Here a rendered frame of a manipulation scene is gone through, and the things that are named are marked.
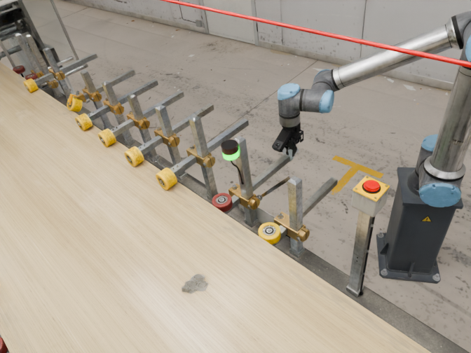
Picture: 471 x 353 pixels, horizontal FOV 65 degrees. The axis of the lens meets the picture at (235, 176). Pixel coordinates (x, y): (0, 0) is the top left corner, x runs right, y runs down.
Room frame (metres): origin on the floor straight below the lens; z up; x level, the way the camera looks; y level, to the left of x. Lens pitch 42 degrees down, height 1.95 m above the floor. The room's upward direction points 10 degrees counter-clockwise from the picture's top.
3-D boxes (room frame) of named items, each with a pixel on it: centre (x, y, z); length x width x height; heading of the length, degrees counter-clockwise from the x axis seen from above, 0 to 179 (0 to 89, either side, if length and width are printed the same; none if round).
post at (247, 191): (1.07, -0.04, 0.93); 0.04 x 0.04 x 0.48; 39
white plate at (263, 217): (1.06, -0.07, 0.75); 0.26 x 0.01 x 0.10; 39
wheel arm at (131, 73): (2.16, 0.67, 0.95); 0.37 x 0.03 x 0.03; 129
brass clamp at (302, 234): (0.89, -0.18, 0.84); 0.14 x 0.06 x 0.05; 39
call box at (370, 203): (0.67, -0.35, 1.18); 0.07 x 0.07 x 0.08; 39
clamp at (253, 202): (1.08, -0.02, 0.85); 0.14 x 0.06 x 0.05; 39
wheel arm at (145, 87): (1.92, 0.56, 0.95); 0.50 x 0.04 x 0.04; 129
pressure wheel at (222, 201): (1.04, 0.07, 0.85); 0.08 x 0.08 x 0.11
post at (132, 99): (1.66, 0.43, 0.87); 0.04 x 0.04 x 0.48; 39
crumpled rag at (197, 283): (0.68, 0.19, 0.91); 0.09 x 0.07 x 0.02; 96
